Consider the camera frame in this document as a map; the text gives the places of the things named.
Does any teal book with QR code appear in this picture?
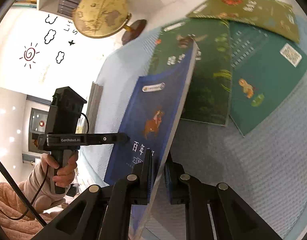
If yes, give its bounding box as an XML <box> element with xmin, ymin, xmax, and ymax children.
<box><xmin>230</xmin><ymin>22</ymin><xmax>307</xmax><ymax>135</ymax></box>

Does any left hand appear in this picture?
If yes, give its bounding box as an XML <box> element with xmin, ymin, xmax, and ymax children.
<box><xmin>41</xmin><ymin>150</ymin><xmax>78</xmax><ymax>188</ymax></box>

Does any antique yellow globe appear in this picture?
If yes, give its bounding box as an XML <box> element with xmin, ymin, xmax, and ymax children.
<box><xmin>72</xmin><ymin>0</ymin><xmax>147</xmax><ymax>45</ymax></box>

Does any black cable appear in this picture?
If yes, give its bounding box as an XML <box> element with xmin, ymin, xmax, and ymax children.
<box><xmin>0</xmin><ymin>112</ymin><xmax>91</xmax><ymax>228</ymax></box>

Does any dark green insect book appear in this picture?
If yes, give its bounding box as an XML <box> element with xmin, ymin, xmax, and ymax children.
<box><xmin>148</xmin><ymin>18</ymin><xmax>232</xmax><ymax>126</ymax></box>

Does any blue fairy tale book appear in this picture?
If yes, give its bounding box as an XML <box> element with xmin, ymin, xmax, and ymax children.
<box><xmin>104</xmin><ymin>42</ymin><xmax>197</xmax><ymax>239</ymax></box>

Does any olive green book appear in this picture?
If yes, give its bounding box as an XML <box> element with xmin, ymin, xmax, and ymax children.
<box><xmin>186</xmin><ymin>0</ymin><xmax>300</xmax><ymax>43</ymax></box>

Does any light blue desk mat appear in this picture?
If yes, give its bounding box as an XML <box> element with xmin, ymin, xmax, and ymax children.
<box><xmin>96</xmin><ymin>29</ymin><xmax>307</xmax><ymax>239</ymax></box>

